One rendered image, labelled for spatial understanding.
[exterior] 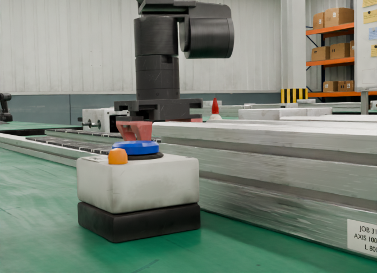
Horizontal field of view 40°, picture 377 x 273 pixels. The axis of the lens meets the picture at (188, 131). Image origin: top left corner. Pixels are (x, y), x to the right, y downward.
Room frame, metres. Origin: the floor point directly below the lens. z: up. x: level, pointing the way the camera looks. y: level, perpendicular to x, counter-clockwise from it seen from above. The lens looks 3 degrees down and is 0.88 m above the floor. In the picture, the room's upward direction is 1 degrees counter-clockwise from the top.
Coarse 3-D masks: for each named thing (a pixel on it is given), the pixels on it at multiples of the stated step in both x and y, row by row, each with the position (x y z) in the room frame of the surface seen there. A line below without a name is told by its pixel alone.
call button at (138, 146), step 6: (114, 144) 0.44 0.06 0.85; (120, 144) 0.43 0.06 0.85; (126, 144) 0.43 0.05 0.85; (132, 144) 0.43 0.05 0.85; (138, 144) 0.43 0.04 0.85; (144, 144) 0.43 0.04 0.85; (150, 144) 0.43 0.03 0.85; (156, 144) 0.44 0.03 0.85; (126, 150) 0.43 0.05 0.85; (132, 150) 0.42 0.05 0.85; (138, 150) 0.42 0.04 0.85; (144, 150) 0.43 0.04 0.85; (150, 150) 0.43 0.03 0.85; (156, 150) 0.44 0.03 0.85
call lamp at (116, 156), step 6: (114, 150) 0.40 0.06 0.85; (120, 150) 0.40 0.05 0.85; (108, 156) 0.40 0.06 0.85; (114, 156) 0.40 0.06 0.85; (120, 156) 0.40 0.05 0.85; (126, 156) 0.40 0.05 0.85; (108, 162) 0.40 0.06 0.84; (114, 162) 0.40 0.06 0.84; (120, 162) 0.40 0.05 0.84; (126, 162) 0.40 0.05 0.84
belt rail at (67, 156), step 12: (0, 144) 1.39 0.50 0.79; (12, 144) 1.30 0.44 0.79; (24, 144) 1.18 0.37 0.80; (36, 144) 1.09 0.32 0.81; (48, 144) 1.04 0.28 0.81; (36, 156) 1.10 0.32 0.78; (48, 156) 1.03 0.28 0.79; (60, 156) 0.98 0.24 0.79; (72, 156) 0.91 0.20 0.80; (84, 156) 0.86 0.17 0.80
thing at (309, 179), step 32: (160, 128) 0.57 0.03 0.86; (192, 128) 0.52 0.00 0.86; (224, 128) 0.47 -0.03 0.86; (256, 128) 0.43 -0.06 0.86; (288, 128) 0.40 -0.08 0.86; (320, 128) 0.38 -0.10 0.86; (352, 128) 0.37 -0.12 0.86; (224, 160) 0.47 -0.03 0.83; (256, 160) 0.43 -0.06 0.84; (288, 160) 0.40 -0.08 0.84; (320, 160) 0.37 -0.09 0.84; (352, 160) 0.36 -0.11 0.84; (224, 192) 0.47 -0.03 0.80; (256, 192) 0.43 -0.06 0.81; (288, 192) 0.42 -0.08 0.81; (320, 192) 0.39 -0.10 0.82; (352, 192) 0.35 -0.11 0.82; (256, 224) 0.43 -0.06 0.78; (288, 224) 0.40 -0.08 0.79; (320, 224) 0.37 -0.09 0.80; (352, 224) 0.35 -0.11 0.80
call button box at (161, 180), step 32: (96, 160) 0.42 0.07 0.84; (128, 160) 0.42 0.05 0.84; (160, 160) 0.42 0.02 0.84; (192, 160) 0.43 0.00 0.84; (96, 192) 0.42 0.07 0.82; (128, 192) 0.40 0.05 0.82; (160, 192) 0.41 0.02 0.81; (192, 192) 0.43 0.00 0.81; (96, 224) 0.42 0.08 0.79; (128, 224) 0.40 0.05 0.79; (160, 224) 0.41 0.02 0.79; (192, 224) 0.43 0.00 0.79
